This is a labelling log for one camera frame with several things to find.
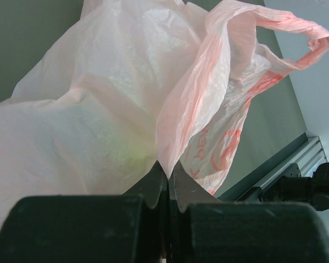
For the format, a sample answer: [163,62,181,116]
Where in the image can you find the green lime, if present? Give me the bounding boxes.
[124,137,156,176]

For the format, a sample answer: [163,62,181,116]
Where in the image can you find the pink plastic bag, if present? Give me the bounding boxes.
[0,1,329,228]

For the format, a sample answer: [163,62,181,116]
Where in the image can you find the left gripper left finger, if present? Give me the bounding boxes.
[0,163,168,262]

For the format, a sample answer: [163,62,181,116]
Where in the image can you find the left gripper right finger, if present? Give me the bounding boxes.
[168,163,329,262]

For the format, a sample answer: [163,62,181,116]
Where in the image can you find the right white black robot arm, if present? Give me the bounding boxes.
[259,162,329,211]

